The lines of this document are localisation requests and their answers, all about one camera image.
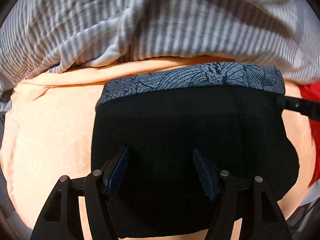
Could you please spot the grey striped blanket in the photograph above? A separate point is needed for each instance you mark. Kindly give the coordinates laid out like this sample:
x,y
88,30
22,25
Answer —
x,y
52,36

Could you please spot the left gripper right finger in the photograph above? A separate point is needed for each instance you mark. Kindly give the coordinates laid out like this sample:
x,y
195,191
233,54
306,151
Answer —
x,y
250,199

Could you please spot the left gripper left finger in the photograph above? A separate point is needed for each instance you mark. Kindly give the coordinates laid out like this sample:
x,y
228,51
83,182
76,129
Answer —
x,y
60,215

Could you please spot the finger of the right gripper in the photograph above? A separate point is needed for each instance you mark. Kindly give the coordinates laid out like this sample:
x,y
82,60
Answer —
x,y
308,108

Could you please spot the black pants with patterned waistband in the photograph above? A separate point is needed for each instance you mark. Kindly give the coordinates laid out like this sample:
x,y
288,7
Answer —
x,y
226,111

